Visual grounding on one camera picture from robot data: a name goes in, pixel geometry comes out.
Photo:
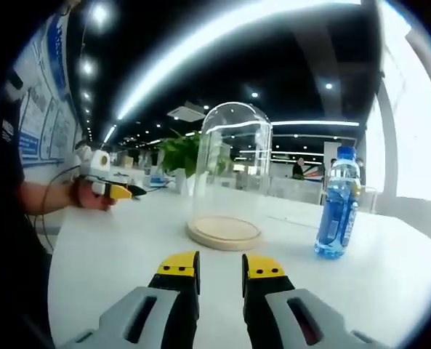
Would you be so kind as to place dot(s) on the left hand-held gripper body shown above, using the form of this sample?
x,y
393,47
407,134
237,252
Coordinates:
x,y
99,161

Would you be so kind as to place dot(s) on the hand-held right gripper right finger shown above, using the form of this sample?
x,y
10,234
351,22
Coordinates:
x,y
291,320

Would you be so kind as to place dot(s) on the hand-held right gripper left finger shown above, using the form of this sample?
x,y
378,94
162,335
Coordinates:
x,y
135,316

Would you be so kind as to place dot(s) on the clear glass dome cover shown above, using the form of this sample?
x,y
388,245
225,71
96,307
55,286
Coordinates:
x,y
233,163

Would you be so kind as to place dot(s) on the blue drink bottle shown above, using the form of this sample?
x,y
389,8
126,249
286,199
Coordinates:
x,y
337,218

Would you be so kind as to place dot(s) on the person's left hand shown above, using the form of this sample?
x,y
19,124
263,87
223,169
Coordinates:
x,y
88,198

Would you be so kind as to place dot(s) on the green potted plant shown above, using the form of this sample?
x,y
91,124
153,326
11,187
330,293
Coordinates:
x,y
180,152

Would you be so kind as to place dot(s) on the round wooden base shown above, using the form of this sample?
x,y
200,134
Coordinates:
x,y
224,229

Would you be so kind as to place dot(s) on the white worn device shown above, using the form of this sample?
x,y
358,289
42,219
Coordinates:
x,y
15,87

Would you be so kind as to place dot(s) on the person's dark clothed torso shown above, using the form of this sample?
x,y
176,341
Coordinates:
x,y
8,236

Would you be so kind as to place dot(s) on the long ceiling light strip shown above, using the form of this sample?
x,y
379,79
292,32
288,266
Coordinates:
x,y
186,54

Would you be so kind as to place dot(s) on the bright window with blinds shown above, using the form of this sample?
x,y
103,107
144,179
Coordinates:
x,y
418,145

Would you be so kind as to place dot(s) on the blue and white wall poster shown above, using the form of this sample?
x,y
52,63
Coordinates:
x,y
40,120

